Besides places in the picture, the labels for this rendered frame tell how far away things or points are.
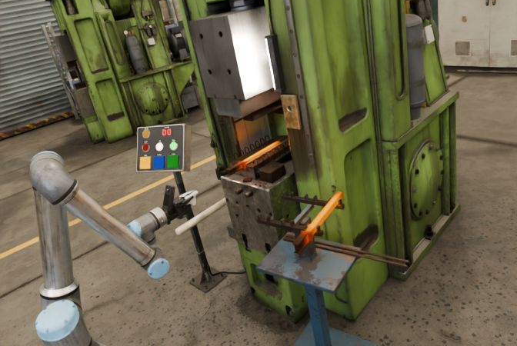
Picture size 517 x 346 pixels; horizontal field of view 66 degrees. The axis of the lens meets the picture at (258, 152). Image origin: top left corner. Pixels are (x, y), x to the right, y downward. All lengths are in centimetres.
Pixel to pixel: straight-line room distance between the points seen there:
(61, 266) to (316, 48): 139
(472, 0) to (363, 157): 502
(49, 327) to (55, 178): 55
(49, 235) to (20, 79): 809
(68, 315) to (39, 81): 830
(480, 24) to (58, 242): 638
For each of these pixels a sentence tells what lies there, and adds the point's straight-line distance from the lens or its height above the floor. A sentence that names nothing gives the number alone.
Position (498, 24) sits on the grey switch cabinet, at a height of 73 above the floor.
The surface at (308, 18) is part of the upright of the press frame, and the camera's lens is 179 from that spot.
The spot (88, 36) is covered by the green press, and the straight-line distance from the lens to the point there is 681.
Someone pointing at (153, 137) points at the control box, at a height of 114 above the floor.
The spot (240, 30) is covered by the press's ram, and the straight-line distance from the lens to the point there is 195.
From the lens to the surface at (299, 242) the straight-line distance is 154.
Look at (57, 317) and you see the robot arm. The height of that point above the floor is 87.
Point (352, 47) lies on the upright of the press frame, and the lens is 213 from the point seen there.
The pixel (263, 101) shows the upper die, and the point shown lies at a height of 130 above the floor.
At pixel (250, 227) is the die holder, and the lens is 231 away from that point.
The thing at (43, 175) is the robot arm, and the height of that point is 139.
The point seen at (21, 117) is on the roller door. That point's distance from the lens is 980.
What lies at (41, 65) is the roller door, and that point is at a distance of 980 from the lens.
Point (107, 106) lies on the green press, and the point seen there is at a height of 58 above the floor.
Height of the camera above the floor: 185
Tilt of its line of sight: 22 degrees down
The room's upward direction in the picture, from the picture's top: 12 degrees counter-clockwise
